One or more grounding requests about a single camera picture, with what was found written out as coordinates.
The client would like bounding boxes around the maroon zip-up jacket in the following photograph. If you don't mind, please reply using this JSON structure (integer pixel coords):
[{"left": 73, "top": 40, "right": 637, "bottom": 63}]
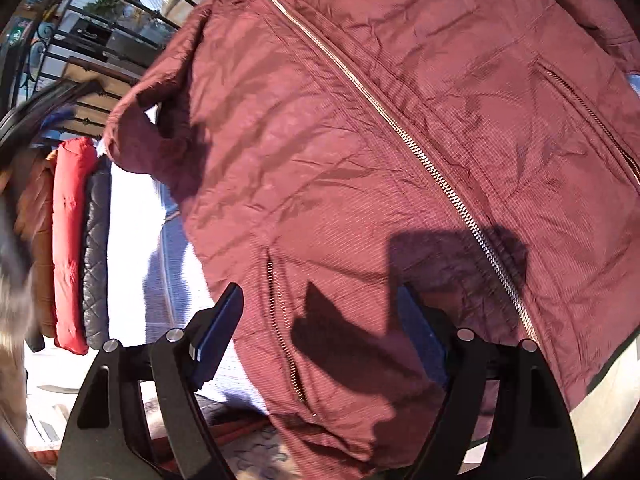
[{"left": 104, "top": 0, "right": 639, "bottom": 479}]

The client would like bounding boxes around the blue plaid bed sheet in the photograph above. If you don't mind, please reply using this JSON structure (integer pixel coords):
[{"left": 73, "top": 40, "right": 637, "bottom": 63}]
[{"left": 105, "top": 156, "right": 271, "bottom": 411}]

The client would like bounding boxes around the dark grey quilted jacket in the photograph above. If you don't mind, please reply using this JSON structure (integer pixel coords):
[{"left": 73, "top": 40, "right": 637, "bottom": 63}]
[{"left": 80, "top": 155, "right": 112, "bottom": 350}]

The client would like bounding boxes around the brown folded jacket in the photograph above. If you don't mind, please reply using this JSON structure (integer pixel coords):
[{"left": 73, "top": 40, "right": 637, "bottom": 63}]
[{"left": 17, "top": 150, "right": 55, "bottom": 338}]

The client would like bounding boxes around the red folded puffer jacket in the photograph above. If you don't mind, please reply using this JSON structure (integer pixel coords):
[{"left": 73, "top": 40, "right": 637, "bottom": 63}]
[{"left": 52, "top": 136, "right": 98, "bottom": 356}]

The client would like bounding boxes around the black metal bed frame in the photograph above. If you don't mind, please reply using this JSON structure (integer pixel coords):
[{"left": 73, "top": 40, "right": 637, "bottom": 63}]
[{"left": 1, "top": 0, "right": 202, "bottom": 145}]

